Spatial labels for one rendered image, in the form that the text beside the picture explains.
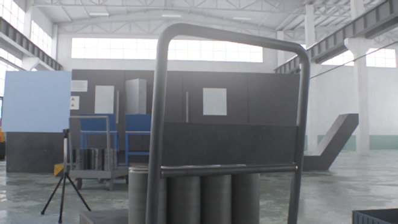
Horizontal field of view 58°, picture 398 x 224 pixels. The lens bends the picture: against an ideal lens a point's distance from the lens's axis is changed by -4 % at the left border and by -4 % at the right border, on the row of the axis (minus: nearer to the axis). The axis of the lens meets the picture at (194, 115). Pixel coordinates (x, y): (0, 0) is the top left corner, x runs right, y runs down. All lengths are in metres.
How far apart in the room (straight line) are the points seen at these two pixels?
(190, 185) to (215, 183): 0.10
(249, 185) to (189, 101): 6.11
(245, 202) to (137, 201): 0.41
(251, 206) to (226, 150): 0.32
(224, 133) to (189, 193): 0.25
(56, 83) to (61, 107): 0.51
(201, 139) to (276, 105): 6.71
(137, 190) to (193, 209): 0.20
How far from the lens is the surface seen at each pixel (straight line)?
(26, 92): 7.89
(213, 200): 1.32
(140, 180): 1.20
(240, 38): 1.15
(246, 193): 1.39
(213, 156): 1.13
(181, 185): 1.25
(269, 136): 1.24
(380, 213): 2.39
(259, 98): 7.70
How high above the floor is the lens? 0.63
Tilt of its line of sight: 4 degrees up
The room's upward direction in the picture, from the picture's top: straight up
